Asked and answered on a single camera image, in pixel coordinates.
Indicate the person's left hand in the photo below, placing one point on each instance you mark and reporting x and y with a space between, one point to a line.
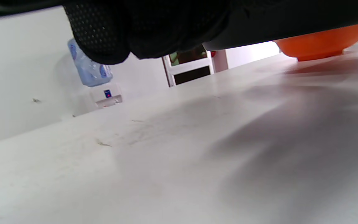
141 28

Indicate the orange plastic bowl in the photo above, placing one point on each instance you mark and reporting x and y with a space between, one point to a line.
318 46

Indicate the framed poster board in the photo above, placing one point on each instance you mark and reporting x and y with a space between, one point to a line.
188 67

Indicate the blue jug on dispenser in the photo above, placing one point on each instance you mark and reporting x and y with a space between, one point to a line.
89 70

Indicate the white water dispenser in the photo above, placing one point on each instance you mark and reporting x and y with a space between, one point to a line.
107 96

